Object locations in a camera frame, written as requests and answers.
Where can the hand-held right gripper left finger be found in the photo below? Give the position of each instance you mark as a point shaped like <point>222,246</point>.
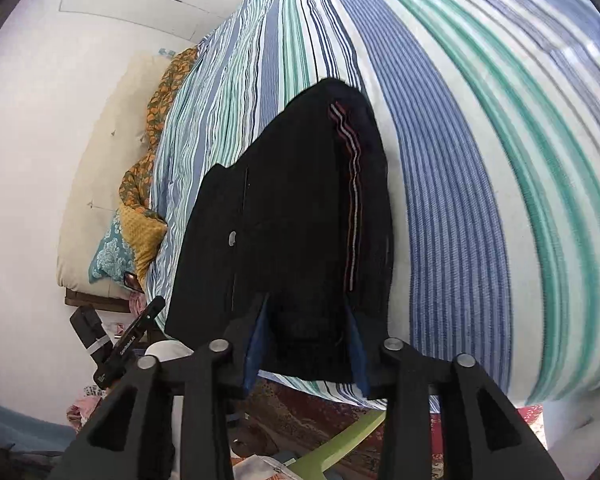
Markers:
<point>257,345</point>

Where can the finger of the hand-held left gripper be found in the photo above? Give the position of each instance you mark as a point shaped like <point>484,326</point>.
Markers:
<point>147,317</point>

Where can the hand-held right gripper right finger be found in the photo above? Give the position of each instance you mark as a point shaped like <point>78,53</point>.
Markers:
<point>360,360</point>

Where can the black pants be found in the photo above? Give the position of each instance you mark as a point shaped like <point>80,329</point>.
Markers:
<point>290,220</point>

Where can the dark phone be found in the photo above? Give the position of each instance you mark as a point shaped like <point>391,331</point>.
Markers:
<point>131,281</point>

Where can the pink cloth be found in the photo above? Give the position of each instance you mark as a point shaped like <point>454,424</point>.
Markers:
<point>82,410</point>

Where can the teal patterned pillow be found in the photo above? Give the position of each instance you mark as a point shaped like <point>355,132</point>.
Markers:
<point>110,255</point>

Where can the red patterned rug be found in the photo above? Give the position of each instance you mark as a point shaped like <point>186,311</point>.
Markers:
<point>300,410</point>

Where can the yellow dotted pillow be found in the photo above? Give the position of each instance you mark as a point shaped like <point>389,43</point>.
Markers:
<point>142,240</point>

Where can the light green plastic object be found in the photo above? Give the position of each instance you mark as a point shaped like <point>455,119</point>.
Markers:
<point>330,452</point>

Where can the blue grey cloth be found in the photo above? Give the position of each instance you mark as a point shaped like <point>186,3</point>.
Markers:
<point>25,427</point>

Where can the white plastic bag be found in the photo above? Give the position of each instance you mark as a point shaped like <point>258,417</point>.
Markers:
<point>260,467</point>

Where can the cream padded headboard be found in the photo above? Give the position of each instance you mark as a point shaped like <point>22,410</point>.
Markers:
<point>95,185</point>

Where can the orange floral quilt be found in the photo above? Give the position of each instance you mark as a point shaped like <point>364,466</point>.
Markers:
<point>160,105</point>

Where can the striped bed sheet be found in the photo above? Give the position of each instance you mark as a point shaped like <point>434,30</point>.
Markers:
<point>455,160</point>

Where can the blue wall sticker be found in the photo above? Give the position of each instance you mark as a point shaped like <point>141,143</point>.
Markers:
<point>167,52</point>

